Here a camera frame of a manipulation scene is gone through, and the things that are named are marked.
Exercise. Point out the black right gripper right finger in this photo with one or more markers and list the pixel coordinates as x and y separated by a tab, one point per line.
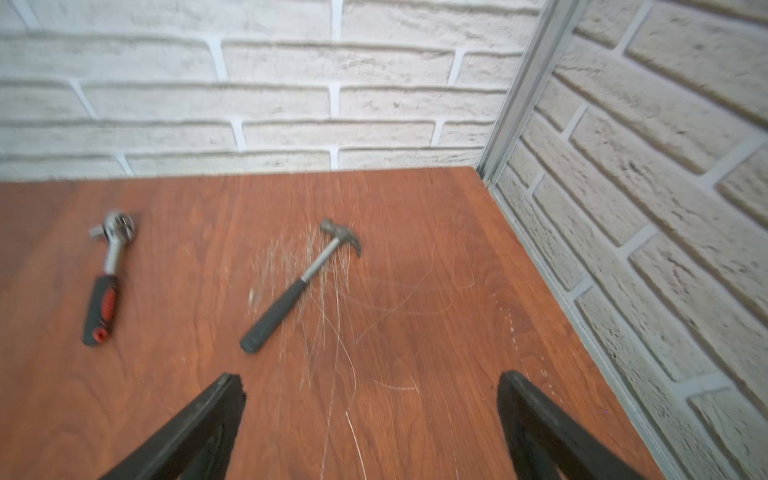
544	442

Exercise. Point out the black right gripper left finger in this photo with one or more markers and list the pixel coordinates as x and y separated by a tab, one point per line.
197	443

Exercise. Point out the red black ratchet wrench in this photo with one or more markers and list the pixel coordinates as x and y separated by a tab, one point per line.
119	231

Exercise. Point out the right corner aluminium post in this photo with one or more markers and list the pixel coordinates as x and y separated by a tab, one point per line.
554	28

